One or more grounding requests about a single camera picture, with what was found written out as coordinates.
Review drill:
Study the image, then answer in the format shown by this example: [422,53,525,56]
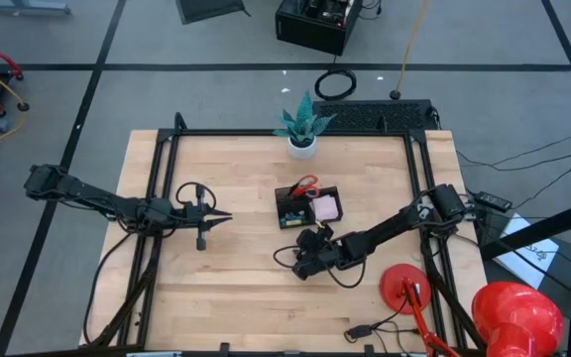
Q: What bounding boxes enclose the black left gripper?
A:
[180,182,235,252]

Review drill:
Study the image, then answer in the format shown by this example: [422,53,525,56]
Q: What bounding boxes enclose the snake plant in white pot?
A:
[272,88,338,161]

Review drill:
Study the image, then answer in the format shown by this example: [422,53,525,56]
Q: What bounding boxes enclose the black computer tower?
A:
[275,0,365,58]

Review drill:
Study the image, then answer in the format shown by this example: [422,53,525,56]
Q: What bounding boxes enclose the black lamp cable with switch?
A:
[342,316,421,356]

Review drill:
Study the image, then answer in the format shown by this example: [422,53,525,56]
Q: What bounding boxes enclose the coiled black floor cable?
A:
[313,67,359,102]

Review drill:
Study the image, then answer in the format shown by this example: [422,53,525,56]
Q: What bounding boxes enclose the black mesh desk organizer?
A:
[274,185,345,231]

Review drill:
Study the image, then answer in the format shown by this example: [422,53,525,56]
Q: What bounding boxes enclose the white paper sheet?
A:
[492,212,561,291]

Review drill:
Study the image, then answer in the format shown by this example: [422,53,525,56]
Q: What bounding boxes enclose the yellow floor cable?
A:
[0,51,32,159]

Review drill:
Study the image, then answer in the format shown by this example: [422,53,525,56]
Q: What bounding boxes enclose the black equipment stand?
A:
[174,0,253,26]

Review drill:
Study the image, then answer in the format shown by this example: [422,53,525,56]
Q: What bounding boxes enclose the yellow hanging cable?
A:
[389,0,431,101]

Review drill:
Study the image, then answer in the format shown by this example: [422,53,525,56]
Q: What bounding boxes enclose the black metal beam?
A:
[478,193,571,260]

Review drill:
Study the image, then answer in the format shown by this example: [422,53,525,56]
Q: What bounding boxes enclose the black perforated metal panel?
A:
[312,98,440,134]

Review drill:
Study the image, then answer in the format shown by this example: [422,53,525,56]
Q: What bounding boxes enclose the pink sticky note pad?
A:
[311,193,341,223]

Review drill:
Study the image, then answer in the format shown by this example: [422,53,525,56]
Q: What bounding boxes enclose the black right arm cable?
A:
[272,244,367,291]

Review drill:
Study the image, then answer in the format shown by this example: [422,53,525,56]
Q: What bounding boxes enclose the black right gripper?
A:
[291,223,354,282]

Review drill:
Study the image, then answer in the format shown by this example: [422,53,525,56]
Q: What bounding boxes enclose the black power adapter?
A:
[477,189,514,213]

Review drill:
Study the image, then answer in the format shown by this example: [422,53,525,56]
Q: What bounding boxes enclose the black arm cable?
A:
[174,180,218,224]
[272,244,367,291]

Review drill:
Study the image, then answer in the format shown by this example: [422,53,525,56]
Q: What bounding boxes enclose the grey metal base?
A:
[0,0,72,16]

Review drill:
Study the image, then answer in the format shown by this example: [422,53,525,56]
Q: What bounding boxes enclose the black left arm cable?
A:
[174,180,218,224]

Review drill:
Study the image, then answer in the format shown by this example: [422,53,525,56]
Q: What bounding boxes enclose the red desk lamp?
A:
[379,263,566,357]

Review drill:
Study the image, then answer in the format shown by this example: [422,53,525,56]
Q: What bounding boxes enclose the red handled scissors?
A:
[286,174,321,201]

